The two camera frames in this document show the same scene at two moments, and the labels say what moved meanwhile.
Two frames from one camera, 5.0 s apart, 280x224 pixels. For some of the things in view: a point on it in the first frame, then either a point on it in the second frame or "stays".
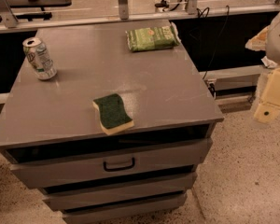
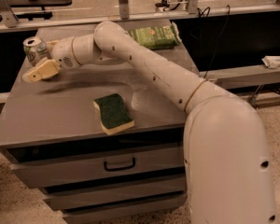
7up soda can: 39,58 stays
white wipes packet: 268,63 stays
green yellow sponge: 112,114 stays
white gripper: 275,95 → 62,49
